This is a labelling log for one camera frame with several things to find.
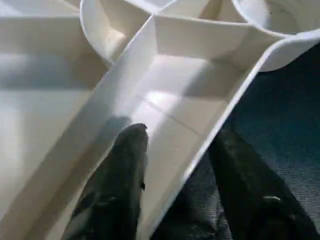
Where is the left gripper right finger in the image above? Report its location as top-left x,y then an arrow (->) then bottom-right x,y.
208,129 -> 320,240

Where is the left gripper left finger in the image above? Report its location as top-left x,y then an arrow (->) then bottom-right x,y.
61,123 -> 151,240

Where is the white plastic table top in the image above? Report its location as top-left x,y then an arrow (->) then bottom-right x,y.
0,0 -> 320,240

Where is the black table mat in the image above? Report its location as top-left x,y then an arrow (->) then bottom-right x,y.
152,42 -> 320,240

